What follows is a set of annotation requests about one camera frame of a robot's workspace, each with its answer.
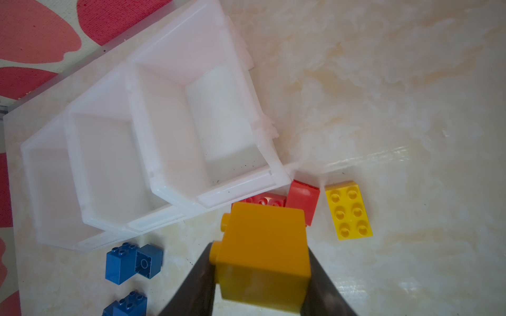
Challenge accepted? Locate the yellow six-stud lego brick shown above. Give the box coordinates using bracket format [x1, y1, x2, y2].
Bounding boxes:
[325, 181, 373, 240]

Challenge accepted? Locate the small red lego brick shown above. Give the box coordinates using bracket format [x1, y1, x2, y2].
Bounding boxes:
[285, 180, 320, 226]

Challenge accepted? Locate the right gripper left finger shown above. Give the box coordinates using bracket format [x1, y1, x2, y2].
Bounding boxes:
[159, 242, 216, 316]

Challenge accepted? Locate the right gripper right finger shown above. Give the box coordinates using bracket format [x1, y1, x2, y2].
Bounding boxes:
[300, 250, 358, 316]

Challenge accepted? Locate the dark blue lego brick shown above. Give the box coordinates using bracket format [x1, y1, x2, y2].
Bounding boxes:
[135, 244, 163, 279]

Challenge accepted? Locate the blue lego brick upper left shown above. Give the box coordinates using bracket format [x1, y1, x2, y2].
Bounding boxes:
[105, 242, 138, 285]

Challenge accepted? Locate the blue lego brick middle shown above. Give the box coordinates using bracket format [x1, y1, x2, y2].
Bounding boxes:
[102, 291, 148, 316]

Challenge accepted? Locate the red long lego brick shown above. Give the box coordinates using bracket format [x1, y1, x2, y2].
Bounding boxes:
[241, 192, 287, 208]

